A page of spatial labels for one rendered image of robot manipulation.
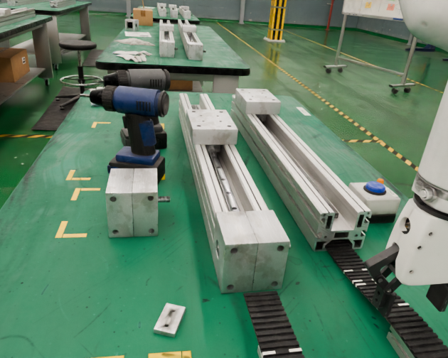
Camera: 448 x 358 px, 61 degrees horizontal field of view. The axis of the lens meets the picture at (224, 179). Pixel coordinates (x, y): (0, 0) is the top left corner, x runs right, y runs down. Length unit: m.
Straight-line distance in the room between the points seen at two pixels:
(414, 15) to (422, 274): 0.30
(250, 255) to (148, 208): 0.22
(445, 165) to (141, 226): 0.50
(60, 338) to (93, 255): 0.17
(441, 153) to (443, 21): 0.15
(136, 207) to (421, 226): 0.46
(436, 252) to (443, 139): 0.14
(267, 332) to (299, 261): 0.21
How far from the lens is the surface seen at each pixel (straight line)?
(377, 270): 0.52
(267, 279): 0.62
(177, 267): 0.67
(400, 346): 0.61
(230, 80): 2.47
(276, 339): 0.53
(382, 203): 0.86
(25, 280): 0.68
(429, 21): 0.51
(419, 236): 0.49
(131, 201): 0.70
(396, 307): 0.64
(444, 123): 0.46
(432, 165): 0.48
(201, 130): 0.91
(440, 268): 0.54
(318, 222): 0.71
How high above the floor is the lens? 1.21
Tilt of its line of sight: 27 degrees down
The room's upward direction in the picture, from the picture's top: 5 degrees clockwise
